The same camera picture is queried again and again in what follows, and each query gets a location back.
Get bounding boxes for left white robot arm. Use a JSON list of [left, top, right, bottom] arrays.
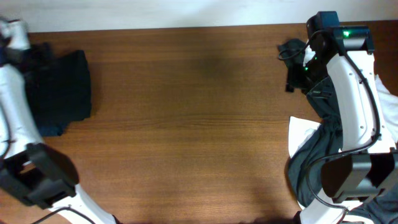
[[1, 19, 118, 223]]

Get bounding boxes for white garment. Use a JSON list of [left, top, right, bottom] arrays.
[[287, 74, 398, 224]]

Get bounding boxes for dark grey garment pile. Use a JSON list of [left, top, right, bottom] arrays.
[[277, 37, 398, 224]]

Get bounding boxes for black shorts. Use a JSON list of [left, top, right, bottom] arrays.
[[19, 43, 92, 122]]

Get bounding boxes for folded navy blue garment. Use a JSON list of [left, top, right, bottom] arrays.
[[35, 118, 85, 137]]

